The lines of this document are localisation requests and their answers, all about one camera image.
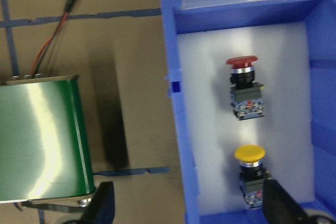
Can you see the blue bin right side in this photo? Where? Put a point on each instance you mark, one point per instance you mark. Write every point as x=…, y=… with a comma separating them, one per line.
x=318, y=16

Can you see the green conveyor belt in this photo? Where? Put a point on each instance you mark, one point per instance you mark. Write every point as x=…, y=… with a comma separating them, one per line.
x=44, y=149

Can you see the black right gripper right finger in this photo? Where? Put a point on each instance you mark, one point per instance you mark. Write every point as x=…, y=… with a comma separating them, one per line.
x=278, y=206

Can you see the yellow push button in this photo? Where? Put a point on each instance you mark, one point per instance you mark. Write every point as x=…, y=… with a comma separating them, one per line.
x=252, y=174

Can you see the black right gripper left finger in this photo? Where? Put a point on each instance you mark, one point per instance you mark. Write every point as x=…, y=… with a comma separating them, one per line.
x=102, y=206

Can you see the red push button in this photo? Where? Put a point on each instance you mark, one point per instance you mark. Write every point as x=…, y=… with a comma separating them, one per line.
x=245, y=92

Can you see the white foam pad right bin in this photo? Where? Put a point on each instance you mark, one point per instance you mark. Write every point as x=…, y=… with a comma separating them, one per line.
x=280, y=123

